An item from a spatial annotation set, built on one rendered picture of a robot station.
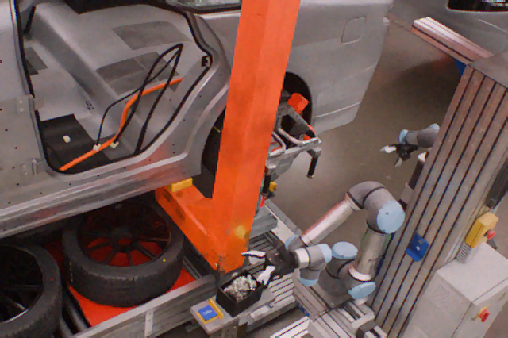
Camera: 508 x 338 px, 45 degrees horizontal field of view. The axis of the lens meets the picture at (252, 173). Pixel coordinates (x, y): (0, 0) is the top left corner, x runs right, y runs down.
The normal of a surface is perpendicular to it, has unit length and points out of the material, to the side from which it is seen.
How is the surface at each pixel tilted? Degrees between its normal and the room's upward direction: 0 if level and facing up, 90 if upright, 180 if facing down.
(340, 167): 0
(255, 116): 90
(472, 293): 0
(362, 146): 0
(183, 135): 90
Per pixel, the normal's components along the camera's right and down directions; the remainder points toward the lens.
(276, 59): 0.59, 0.58
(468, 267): 0.15, -0.77
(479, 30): -0.33, 0.57
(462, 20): -0.54, 0.45
